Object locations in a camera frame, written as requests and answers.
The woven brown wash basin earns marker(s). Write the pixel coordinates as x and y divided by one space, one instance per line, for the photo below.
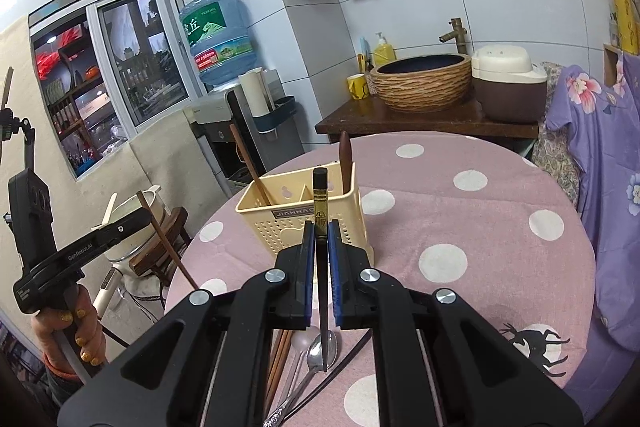
420 84

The metal spoon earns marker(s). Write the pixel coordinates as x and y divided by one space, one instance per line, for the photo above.
312 359
300 342

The blue water bottle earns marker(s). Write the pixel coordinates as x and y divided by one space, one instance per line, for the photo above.
215 37

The dark wooden stool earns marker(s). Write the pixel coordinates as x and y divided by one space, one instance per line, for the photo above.
165 252

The white and brown rice cooker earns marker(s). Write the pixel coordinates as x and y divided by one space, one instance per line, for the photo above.
505 77

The cream plastic utensil holder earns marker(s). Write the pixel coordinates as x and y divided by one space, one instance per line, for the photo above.
280 227

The yellow soap pump bottle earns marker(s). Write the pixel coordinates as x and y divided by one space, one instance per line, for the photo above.
384 52

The black chopstick with gold print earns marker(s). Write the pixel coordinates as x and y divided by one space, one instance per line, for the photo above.
340 369
320 197

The brown wooden chopstick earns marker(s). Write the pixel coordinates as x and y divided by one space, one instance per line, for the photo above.
276 372
245 162
170 252
286 352

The yellow mug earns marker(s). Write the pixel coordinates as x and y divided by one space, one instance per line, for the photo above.
357 87

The grey water dispenser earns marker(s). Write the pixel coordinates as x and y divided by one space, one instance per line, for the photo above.
220 147

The cream electric cooking pot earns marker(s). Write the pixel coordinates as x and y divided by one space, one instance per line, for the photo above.
132 242

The grey paisley cloth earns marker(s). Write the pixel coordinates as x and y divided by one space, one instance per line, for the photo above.
555 157

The wooden open box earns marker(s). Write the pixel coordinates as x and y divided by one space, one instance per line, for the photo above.
611 64

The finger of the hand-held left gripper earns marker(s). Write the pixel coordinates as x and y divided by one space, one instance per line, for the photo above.
122 227

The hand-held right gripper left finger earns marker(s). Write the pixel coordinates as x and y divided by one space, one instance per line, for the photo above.
310 257

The person's left forearm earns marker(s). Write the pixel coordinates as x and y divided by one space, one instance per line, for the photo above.
65 379

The dark wooden spoon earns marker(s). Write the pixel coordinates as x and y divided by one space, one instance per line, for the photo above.
345 157

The dark wooden counter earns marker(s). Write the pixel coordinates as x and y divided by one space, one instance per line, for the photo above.
430 122

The purple floral cloth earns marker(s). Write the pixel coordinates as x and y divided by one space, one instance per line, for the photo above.
600 182

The blue cup holder tray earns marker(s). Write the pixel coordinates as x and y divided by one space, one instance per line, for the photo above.
280 114

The aluminium sliding window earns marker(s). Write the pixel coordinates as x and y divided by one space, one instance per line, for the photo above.
125 67

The yellow wrap roll box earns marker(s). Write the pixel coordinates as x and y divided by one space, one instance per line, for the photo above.
620 7

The pink polka-dot tablecloth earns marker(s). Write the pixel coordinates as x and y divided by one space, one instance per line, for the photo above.
450 227

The white paper cup tube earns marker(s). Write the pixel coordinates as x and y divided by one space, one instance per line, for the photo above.
255 92

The bronze faucet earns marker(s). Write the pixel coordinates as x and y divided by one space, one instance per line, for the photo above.
457 34

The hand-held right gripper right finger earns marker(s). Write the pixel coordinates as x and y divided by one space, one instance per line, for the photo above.
335 257

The person's left hand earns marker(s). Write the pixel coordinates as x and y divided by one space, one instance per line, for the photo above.
85 327

